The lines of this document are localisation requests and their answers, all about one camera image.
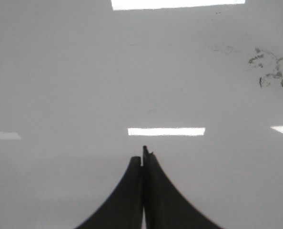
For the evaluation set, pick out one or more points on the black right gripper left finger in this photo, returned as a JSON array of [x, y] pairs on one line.
[[123, 209]]

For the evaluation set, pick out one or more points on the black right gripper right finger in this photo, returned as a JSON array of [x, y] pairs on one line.
[[165, 207]]

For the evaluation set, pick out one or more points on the white glossy whiteboard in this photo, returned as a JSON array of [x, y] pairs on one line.
[[84, 87]]

